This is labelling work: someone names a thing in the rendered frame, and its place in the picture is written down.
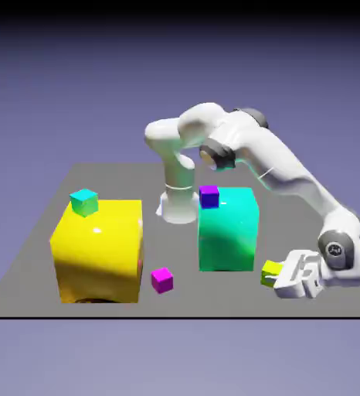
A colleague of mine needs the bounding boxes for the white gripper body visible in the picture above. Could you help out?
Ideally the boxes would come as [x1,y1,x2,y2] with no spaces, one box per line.
[273,249,311,300]

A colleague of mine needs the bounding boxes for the small yellow-green cube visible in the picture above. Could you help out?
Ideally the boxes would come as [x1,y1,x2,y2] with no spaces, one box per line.
[260,259,284,288]

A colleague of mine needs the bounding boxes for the small purple cube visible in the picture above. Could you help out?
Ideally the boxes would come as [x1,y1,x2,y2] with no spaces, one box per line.
[199,184,220,209]

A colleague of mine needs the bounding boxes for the small magenta cube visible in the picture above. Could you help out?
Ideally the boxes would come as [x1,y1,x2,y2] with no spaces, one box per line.
[150,267,174,294]

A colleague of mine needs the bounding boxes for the small cyan cube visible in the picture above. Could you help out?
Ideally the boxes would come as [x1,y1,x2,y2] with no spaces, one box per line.
[69,188,100,218]

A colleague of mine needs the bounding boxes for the large turquoise box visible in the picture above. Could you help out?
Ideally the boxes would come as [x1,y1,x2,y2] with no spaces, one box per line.
[197,186,260,272]

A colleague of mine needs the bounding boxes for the large yellow box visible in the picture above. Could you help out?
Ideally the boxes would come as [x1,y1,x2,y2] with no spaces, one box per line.
[49,199,144,304]

